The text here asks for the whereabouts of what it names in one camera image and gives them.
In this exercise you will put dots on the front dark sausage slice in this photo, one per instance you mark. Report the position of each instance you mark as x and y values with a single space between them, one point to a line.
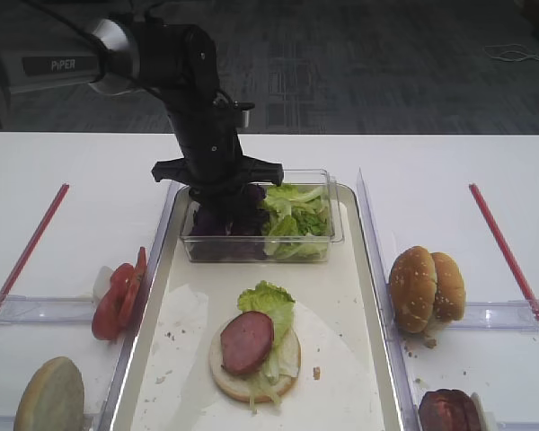
442 410

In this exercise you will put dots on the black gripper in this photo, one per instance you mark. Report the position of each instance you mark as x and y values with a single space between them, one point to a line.
212 161

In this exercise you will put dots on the rear dark sausage slice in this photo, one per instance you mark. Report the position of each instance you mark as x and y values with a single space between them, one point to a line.
464 413

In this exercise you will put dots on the clear plastic salad container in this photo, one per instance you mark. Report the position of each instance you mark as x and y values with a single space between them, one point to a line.
311 178

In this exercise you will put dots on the shredded purple cabbage pile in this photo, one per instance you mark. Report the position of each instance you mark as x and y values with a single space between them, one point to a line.
245 217

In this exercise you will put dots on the rear red tomato slice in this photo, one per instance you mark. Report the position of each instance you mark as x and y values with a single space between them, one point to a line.
133 286

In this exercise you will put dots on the left red straw strip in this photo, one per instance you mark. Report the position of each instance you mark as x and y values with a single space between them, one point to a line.
32 243

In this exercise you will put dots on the sausage slice on bun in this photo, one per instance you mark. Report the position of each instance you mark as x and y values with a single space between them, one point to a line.
246 341

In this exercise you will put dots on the clear holder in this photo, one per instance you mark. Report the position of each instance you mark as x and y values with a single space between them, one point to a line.
517 316
19 309

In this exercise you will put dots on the left clear vertical rail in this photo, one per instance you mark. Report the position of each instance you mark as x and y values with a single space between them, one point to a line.
135 323

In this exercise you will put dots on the green lettuce leaf on bun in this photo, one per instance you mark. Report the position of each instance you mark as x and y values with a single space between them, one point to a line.
274 301

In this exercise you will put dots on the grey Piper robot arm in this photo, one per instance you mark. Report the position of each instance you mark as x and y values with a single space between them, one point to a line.
175 63

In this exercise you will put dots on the bottom bun on tray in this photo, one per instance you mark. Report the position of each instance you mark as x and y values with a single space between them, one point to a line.
277 376

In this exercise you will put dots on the red straw strip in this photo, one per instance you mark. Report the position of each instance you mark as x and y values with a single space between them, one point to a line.
32 243
507 253

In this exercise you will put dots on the right clear vertical rail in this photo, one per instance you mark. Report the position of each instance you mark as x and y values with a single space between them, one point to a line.
406 409

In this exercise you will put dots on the upper left clear holder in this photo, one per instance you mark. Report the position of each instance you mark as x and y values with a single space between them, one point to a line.
19 309

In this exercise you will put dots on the sesame bun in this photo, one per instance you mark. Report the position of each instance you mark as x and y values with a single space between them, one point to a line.
413 287
450 296

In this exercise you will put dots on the right red straw strip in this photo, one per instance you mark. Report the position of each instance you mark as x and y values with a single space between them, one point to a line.
507 253

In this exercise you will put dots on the chopped green lettuce pile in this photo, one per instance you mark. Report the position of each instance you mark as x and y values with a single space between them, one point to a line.
299 220

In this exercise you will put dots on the upper right clear holder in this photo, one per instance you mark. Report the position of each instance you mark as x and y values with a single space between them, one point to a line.
517 316

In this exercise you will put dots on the pale bun half left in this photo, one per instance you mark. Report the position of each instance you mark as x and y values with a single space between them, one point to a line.
53 399

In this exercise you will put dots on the front sesame bun top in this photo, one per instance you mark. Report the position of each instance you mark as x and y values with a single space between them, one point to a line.
413 287

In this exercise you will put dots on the dark sausage slice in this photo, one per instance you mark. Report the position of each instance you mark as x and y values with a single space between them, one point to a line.
464 413
442 410

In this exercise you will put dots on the clear vertical rail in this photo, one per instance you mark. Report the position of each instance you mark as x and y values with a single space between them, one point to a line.
135 323
406 409

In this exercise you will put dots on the rear sesame bun top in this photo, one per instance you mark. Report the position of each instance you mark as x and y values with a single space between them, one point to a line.
450 296

